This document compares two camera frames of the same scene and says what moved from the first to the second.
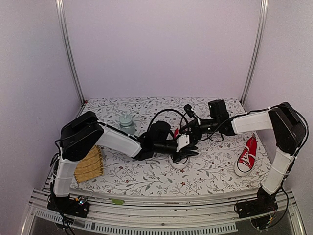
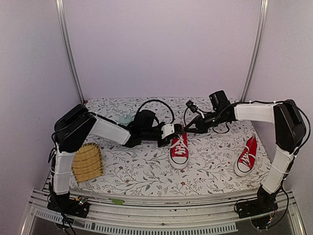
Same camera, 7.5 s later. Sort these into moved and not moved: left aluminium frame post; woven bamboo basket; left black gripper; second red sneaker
Moved: left black gripper
Not moved: second red sneaker; woven bamboo basket; left aluminium frame post
